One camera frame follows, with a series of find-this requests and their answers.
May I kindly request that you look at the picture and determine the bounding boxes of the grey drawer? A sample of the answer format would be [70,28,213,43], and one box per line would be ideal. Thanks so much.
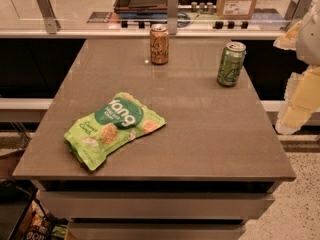
[40,191,274,219]
[68,223,246,240]

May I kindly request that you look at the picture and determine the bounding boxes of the right metal bracket post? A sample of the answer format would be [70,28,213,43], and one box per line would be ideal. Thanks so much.
[284,0,317,30]

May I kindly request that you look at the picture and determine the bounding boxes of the grey upper drawer front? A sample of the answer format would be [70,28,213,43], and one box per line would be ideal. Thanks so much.
[40,191,274,219]

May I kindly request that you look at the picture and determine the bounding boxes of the metal bracket post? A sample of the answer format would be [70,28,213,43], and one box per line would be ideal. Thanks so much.
[284,0,317,30]
[36,0,61,34]
[167,0,179,35]

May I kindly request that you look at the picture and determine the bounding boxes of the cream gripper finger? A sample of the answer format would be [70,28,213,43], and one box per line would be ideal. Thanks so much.
[273,21,301,50]
[275,65,320,135]

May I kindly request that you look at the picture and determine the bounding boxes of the snack bag on floor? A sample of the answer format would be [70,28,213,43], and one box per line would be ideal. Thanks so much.
[21,214,68,240]

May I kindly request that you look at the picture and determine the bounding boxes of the green rice chip bag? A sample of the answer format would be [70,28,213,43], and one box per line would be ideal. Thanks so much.
[64,92,166,171]

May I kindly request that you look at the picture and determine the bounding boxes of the left metal bracket post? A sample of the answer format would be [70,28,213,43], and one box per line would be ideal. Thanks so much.
[36,0,61,34]

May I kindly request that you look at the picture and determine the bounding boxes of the orange soda can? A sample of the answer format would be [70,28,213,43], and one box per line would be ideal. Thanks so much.
[150,24,169,65]

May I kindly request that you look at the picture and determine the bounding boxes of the grey lower drawer front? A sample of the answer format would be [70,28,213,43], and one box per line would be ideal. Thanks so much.
[68,223,246,240]

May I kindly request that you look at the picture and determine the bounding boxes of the green soda can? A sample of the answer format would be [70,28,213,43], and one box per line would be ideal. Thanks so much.
[217,41,246,86]

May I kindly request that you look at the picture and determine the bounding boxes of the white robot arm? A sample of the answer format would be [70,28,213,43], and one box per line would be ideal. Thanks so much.
[273,1,320,135]

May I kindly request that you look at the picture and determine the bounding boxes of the cardboard box with label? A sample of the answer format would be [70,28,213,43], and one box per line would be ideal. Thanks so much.
[216,0,257,20]

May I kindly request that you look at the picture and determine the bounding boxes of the centre metal bracket post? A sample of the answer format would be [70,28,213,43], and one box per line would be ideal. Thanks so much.
[167,0,179,35]

